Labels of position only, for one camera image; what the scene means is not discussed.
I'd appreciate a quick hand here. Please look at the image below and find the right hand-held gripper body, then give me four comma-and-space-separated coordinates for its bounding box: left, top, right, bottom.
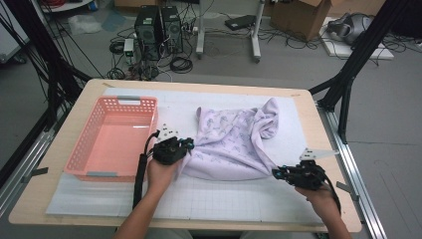
281, 147, 340, 191

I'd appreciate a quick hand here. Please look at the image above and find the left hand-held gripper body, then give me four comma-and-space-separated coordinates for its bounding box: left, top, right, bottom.
151, 122, 191, 166

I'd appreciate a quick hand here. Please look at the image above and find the lilac printed cloth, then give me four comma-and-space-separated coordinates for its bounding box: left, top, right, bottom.
177, 97, 281, 182

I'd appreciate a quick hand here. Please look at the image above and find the pink plastic basket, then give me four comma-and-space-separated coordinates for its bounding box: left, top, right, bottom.
63, 95, 159, 183

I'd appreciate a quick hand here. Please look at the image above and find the person's left hand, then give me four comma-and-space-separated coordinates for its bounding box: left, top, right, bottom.
145, 155, 184, 197

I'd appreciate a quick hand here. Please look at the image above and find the person's right hand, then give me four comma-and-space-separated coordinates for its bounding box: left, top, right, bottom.
294, 183, 336, 217

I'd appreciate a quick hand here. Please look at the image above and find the white grid mat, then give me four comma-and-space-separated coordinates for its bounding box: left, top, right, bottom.
45, 87, 327, 225

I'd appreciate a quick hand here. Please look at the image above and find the white metal stand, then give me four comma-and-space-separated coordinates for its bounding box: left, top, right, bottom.
194, 0, 267, 64

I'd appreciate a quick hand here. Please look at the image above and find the small white power box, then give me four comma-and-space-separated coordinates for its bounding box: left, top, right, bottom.
122, 38, 135, 65

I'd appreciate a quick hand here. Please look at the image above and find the black computer tower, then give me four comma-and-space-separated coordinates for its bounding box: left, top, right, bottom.
160, 5, 184, 55
133, 4, 164, 62

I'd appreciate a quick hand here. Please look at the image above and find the white foam board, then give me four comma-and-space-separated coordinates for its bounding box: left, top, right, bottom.
318, 16, 396, 62

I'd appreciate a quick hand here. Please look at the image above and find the black flat device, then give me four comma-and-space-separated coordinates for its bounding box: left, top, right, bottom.
224, 14, 258, 32

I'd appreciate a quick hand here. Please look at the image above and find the teal sheet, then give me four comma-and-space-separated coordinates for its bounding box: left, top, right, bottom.
101, 10, 127, 33

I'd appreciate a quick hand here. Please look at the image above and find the clear plastic bag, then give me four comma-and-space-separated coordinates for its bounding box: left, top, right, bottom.
68, 13, 104, 36

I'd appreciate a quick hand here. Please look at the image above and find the open cardboard box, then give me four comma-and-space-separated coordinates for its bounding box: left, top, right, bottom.
269, 0, 332, 42

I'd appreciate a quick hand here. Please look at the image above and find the grey rounded device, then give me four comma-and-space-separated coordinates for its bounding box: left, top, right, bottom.
326, 12, 375, 46

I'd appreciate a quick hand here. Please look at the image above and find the white round table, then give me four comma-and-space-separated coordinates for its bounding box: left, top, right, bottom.
39, 0, 95, 14

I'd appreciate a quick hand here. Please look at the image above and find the white cabinet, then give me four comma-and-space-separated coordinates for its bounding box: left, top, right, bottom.
0, 6, 32, 64

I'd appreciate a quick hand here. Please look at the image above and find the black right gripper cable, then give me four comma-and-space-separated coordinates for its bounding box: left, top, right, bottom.
318, 170, 342, 216

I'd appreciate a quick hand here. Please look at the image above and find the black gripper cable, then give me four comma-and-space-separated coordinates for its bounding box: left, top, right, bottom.
131, 129, 161, 211
318, 170, 342, 216

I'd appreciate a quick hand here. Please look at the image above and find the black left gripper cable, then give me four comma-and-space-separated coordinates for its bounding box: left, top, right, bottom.
131, 129, 161, 211

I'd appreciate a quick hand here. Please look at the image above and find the grey rail bracket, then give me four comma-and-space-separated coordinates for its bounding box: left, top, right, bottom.
335, 180, 360, 202
20, 166, 50, 184

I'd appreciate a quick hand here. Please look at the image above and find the aluminium rail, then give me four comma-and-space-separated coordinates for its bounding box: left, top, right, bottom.
0, 109, 69, 218
316, 105, 388, 239

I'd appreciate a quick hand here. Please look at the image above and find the coiled black cable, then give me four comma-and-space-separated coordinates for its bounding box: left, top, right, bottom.
106, 67, 127, 81
169, 56, 194, 75
108, 40, 125, 56

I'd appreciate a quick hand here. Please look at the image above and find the black frame stand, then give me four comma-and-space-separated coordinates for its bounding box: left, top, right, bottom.
308, 0, 422, 145
0, 0, 94, 133

